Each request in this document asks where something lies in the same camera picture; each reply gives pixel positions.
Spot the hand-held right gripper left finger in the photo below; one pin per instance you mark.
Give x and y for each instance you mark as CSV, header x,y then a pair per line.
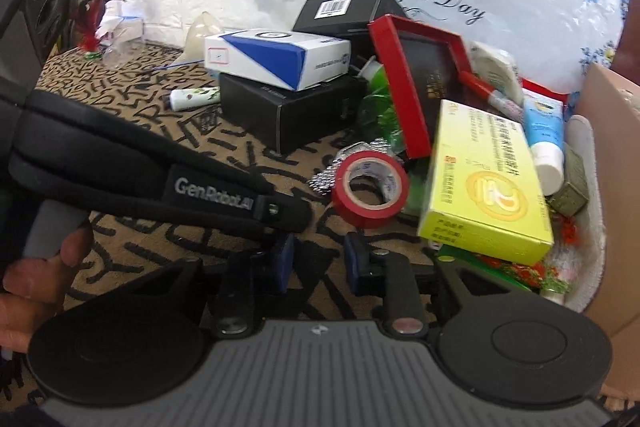
x,y
283,259

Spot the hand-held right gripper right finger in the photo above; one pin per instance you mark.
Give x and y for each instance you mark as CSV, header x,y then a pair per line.
x,y
356,264

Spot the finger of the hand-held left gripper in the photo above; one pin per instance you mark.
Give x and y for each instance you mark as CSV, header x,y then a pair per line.
x,y
290,214

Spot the brown cardboard box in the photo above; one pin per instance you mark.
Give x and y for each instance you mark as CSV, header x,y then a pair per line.
x,y
625,282

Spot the person's left hand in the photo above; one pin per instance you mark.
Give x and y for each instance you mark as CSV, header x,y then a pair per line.
x,y
35,282

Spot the silver metal watch band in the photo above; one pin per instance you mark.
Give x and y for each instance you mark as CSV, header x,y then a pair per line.
x,y
325,179

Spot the red tape roll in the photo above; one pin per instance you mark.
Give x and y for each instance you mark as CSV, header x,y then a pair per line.
x,y
345,207

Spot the small white tube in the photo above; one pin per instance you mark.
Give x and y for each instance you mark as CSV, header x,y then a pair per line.
x,y
192,99

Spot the plain black box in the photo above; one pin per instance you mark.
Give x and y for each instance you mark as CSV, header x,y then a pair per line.
x,y
300,117

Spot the thin blue stick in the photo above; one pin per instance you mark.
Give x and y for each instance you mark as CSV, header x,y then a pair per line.
x,y
185,63

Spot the clear plastic container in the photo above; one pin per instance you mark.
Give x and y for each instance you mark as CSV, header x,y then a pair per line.
x,y
125,42

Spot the red feather shuttlecock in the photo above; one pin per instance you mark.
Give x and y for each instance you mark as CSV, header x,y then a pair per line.
x,y
90,39

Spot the yellow medicine box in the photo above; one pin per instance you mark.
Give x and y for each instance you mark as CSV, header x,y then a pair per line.
x,y
480,187

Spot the translucent plastic funnel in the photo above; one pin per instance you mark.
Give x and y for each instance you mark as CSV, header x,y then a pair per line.
x,y
202,32

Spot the white and blue box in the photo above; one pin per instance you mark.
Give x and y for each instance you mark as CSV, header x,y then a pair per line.
x,y
260,57

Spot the green and red snack packet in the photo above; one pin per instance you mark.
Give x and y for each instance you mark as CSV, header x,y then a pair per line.
x,y
520,274

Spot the red framed flat box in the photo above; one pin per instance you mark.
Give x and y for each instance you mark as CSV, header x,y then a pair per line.
x,y
430,67

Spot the black box with barcode label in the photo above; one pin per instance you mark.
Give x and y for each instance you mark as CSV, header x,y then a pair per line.
x,y
365,14

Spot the small olive green box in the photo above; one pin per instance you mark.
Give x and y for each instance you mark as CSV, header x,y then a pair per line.
x,y
570,187

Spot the blue and white tube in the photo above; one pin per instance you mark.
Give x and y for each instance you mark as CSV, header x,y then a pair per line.
x,y
542,132

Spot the white towel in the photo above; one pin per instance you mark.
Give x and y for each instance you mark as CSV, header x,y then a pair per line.
x,y
592,217

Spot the white round package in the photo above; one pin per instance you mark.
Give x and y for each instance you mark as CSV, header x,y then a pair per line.
x,y
495,67

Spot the thin red box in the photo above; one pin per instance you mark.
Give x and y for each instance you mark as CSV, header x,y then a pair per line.
x,y
545,91

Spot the dark brown wooden board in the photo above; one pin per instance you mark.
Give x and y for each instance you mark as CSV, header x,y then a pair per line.
x,y
631,42

